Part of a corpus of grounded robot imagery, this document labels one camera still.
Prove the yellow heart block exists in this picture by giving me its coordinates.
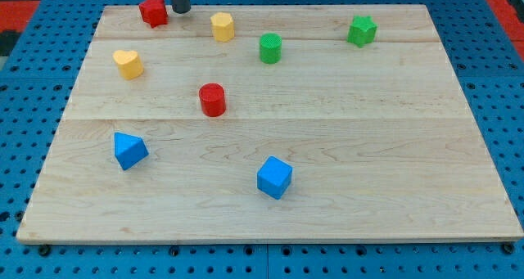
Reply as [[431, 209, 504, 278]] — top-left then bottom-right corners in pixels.
[[112, 50, 144, 80]]

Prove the blue cube block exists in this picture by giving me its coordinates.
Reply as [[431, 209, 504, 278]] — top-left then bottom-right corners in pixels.
[[256, 155, 293, 200]]

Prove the green star block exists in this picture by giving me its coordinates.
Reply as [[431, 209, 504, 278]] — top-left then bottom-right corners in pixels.
[[346, 16, 377, 47]]

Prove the red star block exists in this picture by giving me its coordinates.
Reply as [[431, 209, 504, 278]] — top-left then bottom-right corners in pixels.
[[138, 0, 168, 28]]

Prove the green cylinder block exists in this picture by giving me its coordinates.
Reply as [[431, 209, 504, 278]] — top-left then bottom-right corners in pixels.
[[259, 33, 282, 64]]

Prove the red cylinder block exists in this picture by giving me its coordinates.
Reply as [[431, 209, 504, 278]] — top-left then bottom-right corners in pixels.
[[198, 83, 226, 117]]

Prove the yellow hexagon block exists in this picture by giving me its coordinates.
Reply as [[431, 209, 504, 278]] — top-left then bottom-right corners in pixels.
[[210, 12, 235, 43]]

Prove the blue triangular prism block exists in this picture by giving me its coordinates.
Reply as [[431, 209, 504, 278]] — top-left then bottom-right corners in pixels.
[[114, 132, 149, 170]]

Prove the light wooden board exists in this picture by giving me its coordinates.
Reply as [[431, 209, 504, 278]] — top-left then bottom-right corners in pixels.
[[16, 5, 523, 245]]

